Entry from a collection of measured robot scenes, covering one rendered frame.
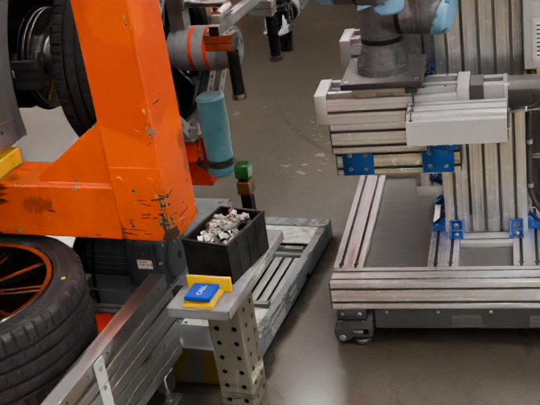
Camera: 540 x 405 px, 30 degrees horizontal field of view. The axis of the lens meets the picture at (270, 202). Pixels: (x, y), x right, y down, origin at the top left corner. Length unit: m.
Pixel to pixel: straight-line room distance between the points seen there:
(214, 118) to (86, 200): 0.52
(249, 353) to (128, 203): 0.52
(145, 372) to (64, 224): 0.46
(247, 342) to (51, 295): 0.53
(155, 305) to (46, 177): 0.46
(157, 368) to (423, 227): 1.00
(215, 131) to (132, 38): 0.66
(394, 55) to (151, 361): 1.06
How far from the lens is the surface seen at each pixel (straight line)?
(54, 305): 2.58
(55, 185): 2.80
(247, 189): 2.76
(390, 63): 2.78
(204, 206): 3.57
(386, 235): 3.25
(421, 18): 2.71
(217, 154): 3.10
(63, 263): 2.76
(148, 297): 2.76
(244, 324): 2.69
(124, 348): 2.66
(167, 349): 2.89
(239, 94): 2.96
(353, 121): 2.85
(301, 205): 3.98
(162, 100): 2.62
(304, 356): 3.08
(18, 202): 2.89
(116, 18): 2.50
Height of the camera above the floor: 1.74
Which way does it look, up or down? 25 degrees down
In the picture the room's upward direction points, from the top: 8 degrees counter-clockwise
